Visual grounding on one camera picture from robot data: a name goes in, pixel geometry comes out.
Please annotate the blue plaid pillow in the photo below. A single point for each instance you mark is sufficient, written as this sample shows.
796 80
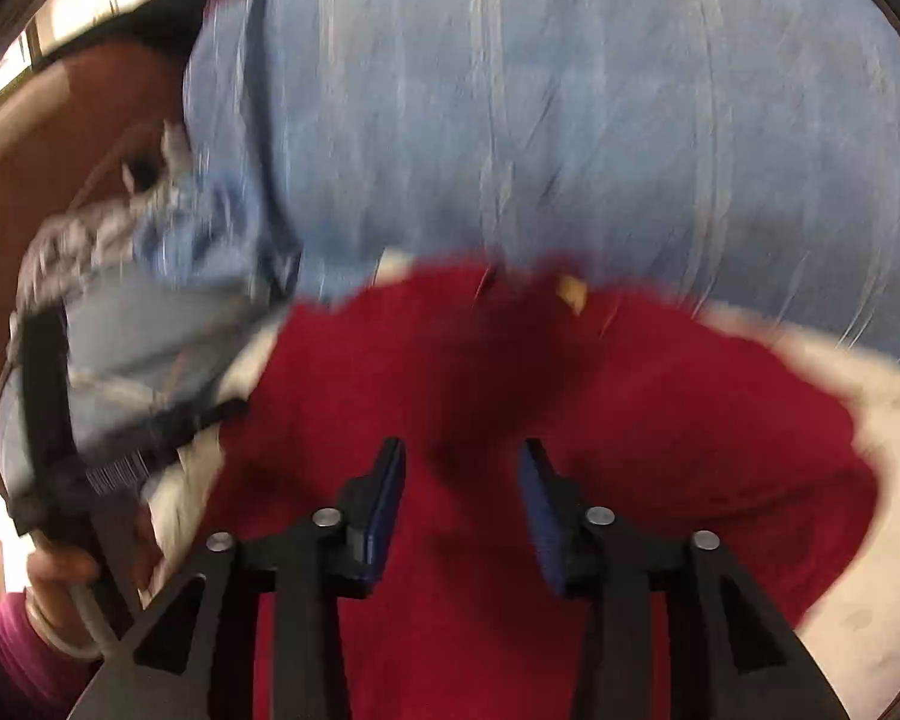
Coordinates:
495 127

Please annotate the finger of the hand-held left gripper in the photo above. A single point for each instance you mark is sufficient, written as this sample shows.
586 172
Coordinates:
202 424

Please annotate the person's left hand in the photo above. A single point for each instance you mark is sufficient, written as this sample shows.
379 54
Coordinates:
60 570

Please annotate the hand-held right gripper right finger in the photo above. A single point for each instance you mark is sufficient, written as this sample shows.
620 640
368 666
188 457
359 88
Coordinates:
541 517

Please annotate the cream floral pillow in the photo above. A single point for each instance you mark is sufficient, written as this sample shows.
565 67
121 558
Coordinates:
870 577

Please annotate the red pillowcase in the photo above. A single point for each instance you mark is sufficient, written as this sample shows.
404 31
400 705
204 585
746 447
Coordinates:
457 360

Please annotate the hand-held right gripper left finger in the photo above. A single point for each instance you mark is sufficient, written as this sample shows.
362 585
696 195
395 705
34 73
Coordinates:
379 517

